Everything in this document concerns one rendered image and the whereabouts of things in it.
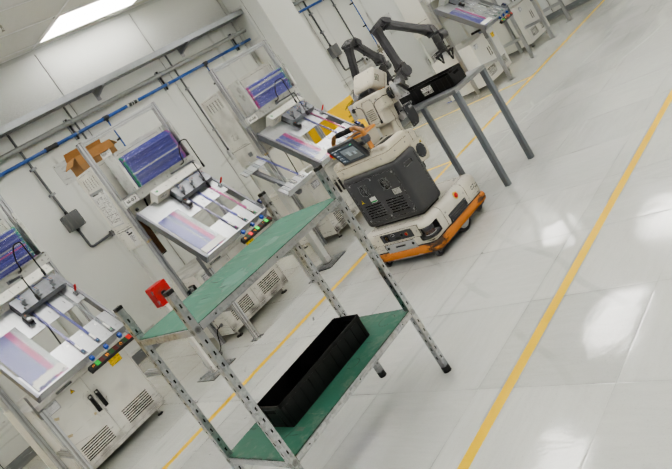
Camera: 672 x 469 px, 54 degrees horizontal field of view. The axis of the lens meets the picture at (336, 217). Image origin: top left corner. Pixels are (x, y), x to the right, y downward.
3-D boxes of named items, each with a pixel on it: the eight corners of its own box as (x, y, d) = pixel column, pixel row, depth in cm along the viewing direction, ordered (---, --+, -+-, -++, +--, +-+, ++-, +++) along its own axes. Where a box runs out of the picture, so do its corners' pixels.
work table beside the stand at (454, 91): (509, 185, 473) (454, 89, 456) (438, 206, 526) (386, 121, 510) (534, 155, 500) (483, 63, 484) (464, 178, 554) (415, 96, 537)
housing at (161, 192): (201, 179, 550) (201, 166, 540) (158, 209, 518) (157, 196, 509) (194, 175, 553) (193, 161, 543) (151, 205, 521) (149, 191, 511)
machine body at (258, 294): (292, 286, 562) (252, 226, 549) (239, 339, 516) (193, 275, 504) (250, 297, 609) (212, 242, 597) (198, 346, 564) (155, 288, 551)
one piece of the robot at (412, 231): (421, 236, 424) (415, 225, 422) (378, 247, 455) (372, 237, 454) (423, 234, 425) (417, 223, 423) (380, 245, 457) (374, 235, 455)
